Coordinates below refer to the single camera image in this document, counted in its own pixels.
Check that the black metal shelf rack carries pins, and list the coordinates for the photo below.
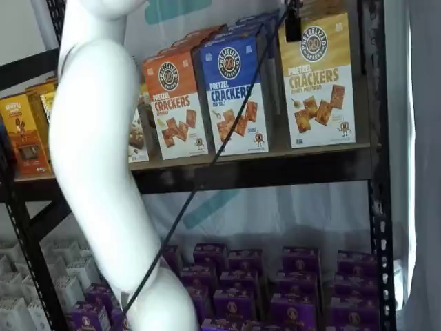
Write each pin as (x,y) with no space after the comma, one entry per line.
(275,172)

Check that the white carton box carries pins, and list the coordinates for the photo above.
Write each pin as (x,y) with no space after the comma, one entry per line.
(12,286)
(62,251)
(15,315)
(39,315)
(82,276)
(70,294)

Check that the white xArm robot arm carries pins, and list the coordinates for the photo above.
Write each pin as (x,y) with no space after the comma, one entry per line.
(96,172)

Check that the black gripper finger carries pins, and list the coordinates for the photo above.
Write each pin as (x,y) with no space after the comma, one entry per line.
(293,29)

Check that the purple Annie's box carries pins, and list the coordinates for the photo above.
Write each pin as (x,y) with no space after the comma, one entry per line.
(293,313)
(358,262)
(120,320)
(100,294)
(234,303)
(258,327)
(355,286)
(172,258)
(301,258)
(298,284)
(246,260)
(204,303)
(239,281)
(355,313)
(89,317)
(210,255)
(222,325)
(200,276)

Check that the blue white pretzel crackers box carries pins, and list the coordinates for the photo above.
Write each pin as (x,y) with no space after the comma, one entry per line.
(237,31)
(234,69)
(258,19)

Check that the mustard yellow snack box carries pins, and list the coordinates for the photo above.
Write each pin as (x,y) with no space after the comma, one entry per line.
(41,88)

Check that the orange white pretzel crackers box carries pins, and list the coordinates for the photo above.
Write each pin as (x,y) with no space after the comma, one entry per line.
(203,32)
(175,113)
(175,49)

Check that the Simple Mills almond bars box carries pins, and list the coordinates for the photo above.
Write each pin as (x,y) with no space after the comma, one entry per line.
(139,138)

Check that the white backdrop cloth teal logo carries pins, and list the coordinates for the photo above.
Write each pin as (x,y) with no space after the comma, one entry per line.
(275,213)

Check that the grey curtain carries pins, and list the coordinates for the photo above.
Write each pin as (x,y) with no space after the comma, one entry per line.
(423,138)

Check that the yellow white pretzel crackers box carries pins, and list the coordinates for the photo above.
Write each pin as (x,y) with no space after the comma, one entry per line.
(324,10)
(320,110)

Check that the orange snack box with window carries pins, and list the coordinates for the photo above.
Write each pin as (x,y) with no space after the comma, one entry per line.
(20,138)

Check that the wooden shelf board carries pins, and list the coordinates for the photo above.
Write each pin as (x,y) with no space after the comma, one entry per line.
(279,146)

